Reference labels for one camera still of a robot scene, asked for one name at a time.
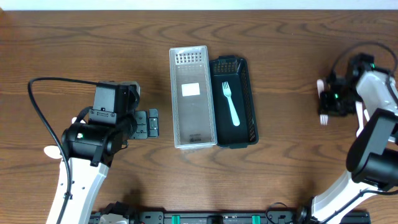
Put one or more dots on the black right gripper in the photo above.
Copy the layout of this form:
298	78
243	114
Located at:
326	108

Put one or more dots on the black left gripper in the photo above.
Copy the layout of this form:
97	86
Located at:
142	124

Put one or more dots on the white plastic fork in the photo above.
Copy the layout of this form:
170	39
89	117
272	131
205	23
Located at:
360	116

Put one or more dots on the mint green plastic fork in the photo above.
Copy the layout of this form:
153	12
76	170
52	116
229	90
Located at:
228	94

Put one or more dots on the white plastic spoon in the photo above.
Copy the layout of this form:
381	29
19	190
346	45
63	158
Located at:
366	114
75	118

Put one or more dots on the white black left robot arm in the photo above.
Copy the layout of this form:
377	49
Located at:
91	142

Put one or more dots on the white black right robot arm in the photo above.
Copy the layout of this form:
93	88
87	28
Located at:
371	168

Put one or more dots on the white plastic spoon under arm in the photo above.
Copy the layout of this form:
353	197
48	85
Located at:
53	152

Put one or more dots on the clear plastic mesh basket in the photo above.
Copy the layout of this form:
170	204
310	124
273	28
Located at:
193	116

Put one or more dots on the white label in clear basket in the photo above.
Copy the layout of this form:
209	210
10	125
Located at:
190	89

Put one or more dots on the black plastic mesh basket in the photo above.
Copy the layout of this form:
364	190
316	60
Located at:
234	70

